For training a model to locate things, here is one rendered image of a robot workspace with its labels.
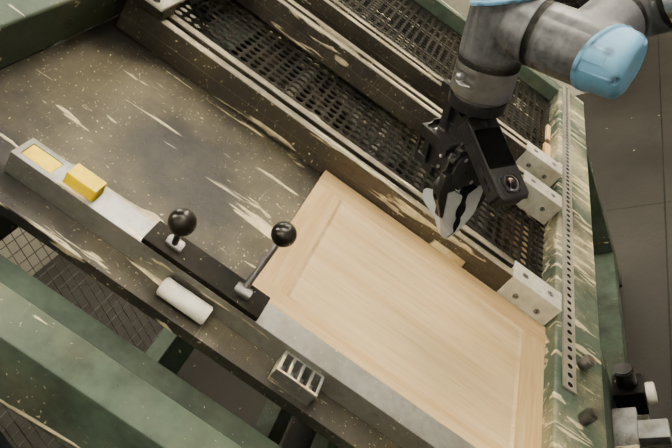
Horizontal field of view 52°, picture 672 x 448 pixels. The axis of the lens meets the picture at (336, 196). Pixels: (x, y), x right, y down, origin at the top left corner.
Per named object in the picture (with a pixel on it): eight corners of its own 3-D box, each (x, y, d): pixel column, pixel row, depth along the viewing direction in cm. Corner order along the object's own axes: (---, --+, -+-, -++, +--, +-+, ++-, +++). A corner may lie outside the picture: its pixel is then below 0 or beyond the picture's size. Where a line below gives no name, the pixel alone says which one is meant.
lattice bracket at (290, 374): (306, 407, 98) (317, 396, 96) (266, 379, 98) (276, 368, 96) (315, 387, 101) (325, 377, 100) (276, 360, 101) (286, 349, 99)
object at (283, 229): (247, 308, 98) (301, 233, 97) (225, 293, 98) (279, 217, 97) (250, 302, 102) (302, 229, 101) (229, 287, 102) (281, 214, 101)
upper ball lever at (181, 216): (176, 264, 99) (187, 237, 88) (154, 249, 99) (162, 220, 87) (192, 244, 101) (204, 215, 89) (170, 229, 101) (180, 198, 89)
